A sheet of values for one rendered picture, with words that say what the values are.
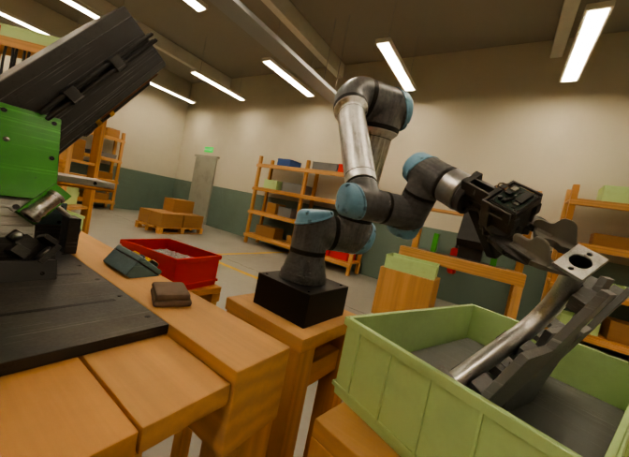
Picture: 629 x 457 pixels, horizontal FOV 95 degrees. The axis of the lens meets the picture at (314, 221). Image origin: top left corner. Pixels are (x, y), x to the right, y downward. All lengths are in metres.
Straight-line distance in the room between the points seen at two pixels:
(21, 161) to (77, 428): 0.64
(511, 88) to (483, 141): 0.96
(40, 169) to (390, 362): 0.90
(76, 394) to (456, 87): 6.44
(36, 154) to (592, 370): 1.49
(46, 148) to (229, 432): 0.77
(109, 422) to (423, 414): 0.45
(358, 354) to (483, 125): 5.72
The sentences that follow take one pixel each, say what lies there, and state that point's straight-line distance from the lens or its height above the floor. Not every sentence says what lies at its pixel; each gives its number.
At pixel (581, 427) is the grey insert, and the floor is 0.85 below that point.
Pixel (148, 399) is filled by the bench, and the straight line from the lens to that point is 0.51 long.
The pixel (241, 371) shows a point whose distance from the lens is 0.54.
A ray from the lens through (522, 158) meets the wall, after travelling 5.97.
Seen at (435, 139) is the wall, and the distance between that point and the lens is 6.20.
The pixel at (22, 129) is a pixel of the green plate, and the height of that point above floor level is 1.22.
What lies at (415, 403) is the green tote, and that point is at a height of 0.89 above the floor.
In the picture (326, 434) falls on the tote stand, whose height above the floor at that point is 0.78.
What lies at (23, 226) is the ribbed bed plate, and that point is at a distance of 0.95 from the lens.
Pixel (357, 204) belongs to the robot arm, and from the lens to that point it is 0.61.
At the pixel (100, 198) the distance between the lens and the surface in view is 9.96.
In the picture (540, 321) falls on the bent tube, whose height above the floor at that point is 1.06.
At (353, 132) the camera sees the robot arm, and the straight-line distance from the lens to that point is 0.75.
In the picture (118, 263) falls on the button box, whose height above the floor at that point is 0.92.
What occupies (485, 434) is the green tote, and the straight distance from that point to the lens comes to 0.55.
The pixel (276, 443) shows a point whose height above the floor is 0.56.
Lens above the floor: 1.18
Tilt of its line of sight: 2 degrees down
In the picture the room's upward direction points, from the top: 11 degrees clockwise
